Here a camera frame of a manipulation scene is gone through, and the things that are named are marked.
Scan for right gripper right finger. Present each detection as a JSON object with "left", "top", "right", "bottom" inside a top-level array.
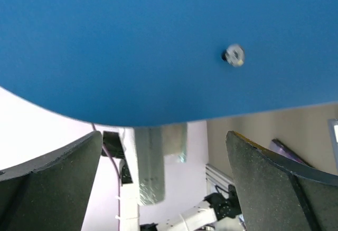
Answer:
[{"left": 226, "top": 131, "right": 337, "bottom": 230}]

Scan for purple Robinson Crusoe book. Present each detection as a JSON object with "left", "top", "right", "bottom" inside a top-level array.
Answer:
[{"left": 269, "top": 139, "right": 311, "bottom": 167}]

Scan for blue pink yellow bookshelf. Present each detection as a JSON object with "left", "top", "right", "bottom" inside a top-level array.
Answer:
[{"left": 1, "top": 0, "right": 337, "bottom": 127}]

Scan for aluminium mounting rail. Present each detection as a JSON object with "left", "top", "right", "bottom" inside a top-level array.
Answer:
[{"left": 205, "top": 163, "right": 234, "bottom": 198}]

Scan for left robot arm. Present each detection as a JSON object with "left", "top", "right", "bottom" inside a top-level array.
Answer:
[{"left": 102, "top": 125, "right": 246, "bottom": 230}]

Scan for pale green Gatsby book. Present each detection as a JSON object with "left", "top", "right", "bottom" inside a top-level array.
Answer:
[{"left": 134, "top": 123, "right": 187, "bottom": 206}]

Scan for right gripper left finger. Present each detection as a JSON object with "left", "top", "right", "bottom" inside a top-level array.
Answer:
[{"left": 1, "top": 131, "right": 102, "bottom": 231}]

